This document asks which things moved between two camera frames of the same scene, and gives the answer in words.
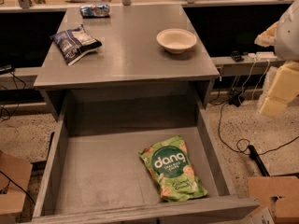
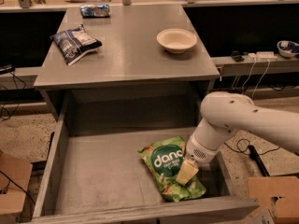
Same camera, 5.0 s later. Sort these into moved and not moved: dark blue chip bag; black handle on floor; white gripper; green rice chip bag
Moved: white gripper
Not moved: dark blue chip bag; black handle on floor; green rice chip bag
